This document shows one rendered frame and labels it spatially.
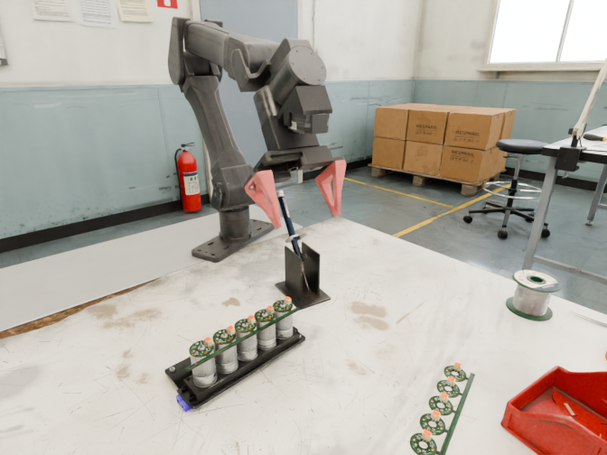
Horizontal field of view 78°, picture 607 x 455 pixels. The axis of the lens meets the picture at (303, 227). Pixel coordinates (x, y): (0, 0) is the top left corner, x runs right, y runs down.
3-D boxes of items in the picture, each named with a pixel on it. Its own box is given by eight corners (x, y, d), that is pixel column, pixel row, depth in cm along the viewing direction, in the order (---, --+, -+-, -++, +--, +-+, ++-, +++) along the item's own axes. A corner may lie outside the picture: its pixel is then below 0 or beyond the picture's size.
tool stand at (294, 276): (312, 302, 64) (294, 242, 66) (340, 297, 56) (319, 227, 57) (282, 312, 62) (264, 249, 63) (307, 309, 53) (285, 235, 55)
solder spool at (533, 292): (510, 317, 54) (518, 287, 52) (501, 294, 60) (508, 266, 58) (558, 324, 53) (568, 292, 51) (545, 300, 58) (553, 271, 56)
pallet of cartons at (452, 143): (367, 175, 419) (371, 106, 391) (402, 163, 473) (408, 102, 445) (476, 198, 344) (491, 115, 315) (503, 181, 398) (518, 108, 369)
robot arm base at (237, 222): (275, 194, 83) (249, 190, 86) (212, 224, 66) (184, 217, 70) (275, 227, 86) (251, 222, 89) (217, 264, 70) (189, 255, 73)
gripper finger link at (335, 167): (361, 206, 54) (342, 146, 55) (319, 215, 51) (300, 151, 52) (338, 218, 60) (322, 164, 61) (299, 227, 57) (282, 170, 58)
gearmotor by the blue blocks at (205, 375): (190, 384, 41) (184, 347, 39) (210, 372, 43) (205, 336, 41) (201, 396, 39) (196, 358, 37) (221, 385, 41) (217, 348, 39)
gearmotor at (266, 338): (252, 348, 46) (250, 313, 44) (267, 338, 48) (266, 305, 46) (264, 358, 45) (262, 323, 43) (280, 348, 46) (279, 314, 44)
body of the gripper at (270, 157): (333, 156, 54) (318, 110, 55) (269, 164, 50) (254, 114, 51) (313, 172, 60) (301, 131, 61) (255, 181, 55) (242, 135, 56)
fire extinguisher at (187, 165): (180, 208, 313) (171, 143, 292) (197, 205, 322) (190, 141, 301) (188, 213, 303) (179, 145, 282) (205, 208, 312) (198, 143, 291)
